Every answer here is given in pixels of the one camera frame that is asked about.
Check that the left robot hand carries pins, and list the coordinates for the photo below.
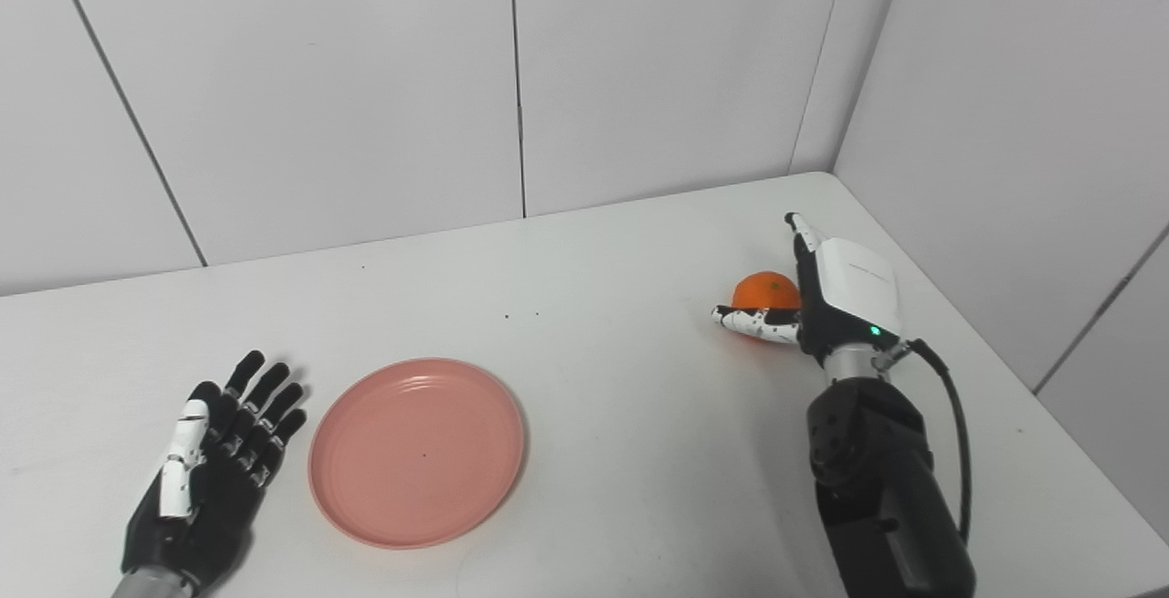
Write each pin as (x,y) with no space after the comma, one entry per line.
(205,488)

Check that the orange fruit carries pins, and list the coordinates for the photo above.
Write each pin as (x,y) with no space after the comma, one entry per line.
(765,291)

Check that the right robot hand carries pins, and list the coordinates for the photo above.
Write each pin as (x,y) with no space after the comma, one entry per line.
(836,301)

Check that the pink plate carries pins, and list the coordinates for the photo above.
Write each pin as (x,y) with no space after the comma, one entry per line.
(416,452)

